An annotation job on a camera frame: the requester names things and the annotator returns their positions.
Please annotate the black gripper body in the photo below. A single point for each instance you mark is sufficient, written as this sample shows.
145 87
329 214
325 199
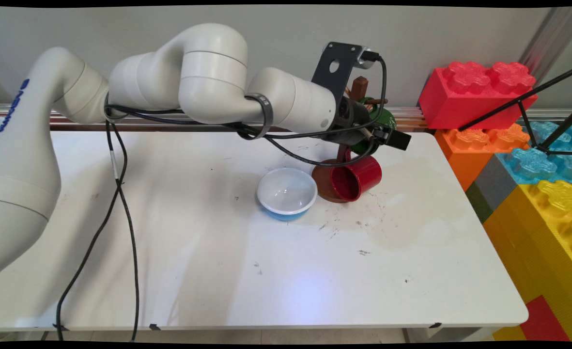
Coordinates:
351 116

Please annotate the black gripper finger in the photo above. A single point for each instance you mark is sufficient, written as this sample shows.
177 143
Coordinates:
399 140

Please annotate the green mug with white print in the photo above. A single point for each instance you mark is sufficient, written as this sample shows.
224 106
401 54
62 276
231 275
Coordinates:
385 118

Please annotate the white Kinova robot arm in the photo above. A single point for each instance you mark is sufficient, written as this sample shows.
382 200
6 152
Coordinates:
208 72

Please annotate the red mug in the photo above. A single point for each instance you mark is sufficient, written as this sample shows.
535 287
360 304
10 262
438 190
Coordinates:
363 177

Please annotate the orange giant toy brick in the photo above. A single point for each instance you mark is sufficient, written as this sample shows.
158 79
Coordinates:
465 155

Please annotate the brown wooden mug tree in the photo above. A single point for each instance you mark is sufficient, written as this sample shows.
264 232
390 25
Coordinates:
324 182

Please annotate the red giant toy brick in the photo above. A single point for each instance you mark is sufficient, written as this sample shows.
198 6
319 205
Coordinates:
460 102

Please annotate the white bowl with blue outside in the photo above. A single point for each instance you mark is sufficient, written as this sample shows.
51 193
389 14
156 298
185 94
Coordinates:
286 191

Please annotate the dark green giant toy brick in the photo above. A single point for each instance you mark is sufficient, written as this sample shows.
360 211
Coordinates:
478 203

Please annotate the grey giant toy brick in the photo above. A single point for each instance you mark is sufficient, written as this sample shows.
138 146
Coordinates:
496 182

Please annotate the black tripod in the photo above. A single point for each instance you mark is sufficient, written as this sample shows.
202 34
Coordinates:
523 99

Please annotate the translucent blue giant toy brick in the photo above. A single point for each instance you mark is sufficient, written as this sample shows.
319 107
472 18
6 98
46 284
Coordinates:
533 165

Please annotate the yellow giant toy brick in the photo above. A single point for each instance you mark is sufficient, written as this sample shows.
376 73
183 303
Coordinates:
533 242

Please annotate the flat red toy brick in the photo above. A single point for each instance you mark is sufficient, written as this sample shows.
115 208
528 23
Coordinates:
545 320

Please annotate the black metal camera bracket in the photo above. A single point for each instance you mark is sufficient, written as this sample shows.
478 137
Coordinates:
324 75

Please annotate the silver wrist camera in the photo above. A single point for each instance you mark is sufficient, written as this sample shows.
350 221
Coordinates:
364 57

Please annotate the aluminium profile post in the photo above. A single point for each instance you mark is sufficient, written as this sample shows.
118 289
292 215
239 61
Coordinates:
552 36

